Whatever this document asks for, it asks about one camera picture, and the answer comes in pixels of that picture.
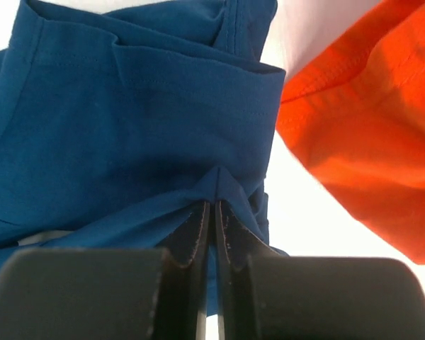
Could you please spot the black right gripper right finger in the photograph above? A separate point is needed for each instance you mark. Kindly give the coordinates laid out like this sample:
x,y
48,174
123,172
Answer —
x,y
265,295

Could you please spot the blue printed t shirt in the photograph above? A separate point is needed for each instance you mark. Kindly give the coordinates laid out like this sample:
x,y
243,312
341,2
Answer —
x,y
112,124

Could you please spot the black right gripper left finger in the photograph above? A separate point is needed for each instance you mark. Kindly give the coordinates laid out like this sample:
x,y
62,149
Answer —
x,y
110,293

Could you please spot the orange t shirt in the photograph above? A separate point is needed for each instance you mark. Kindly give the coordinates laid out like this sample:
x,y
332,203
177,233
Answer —
x,y
355,118

